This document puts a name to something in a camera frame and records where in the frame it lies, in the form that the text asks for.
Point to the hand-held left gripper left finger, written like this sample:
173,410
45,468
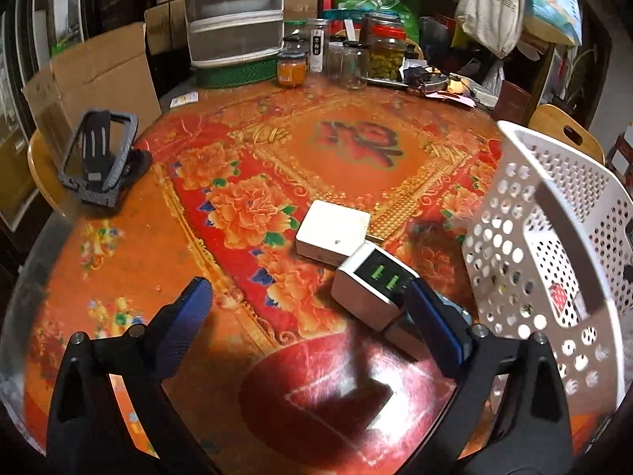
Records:
185,321

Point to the white perforated plastic basket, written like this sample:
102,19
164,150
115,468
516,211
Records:
517,143

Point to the brown box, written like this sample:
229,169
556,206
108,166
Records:
512,104

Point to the blue printed tote bag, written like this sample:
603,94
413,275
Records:
551,0

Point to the white bottle dark label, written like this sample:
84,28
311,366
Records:
319,47

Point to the white canvas tote bag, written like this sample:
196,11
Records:
489,5

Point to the glass jar green lid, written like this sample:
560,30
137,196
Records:
295,37

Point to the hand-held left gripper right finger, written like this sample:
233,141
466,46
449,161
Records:
435,326

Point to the small orange jar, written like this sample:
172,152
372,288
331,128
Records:
291,72

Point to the blue grey charger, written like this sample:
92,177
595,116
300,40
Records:
408,339

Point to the glass jar of pickles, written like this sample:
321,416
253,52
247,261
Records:
384,57

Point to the black power adapter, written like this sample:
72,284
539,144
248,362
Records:
420,76

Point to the white charger green ports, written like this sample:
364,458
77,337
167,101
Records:
361,297

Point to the black phone stand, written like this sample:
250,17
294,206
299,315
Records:
99,193

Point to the open cardboard box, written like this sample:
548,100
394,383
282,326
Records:
99,69

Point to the wooden chair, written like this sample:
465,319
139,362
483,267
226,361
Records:
42,168
549,126

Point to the green woven tray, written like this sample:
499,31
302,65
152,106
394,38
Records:
237,75

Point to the small white card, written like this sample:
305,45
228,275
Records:
184,100

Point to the white tiered food cover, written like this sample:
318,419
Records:
232,39

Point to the white square charger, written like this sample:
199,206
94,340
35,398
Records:
334,227

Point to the empty glass jar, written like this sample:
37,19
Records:
355,67
335,59

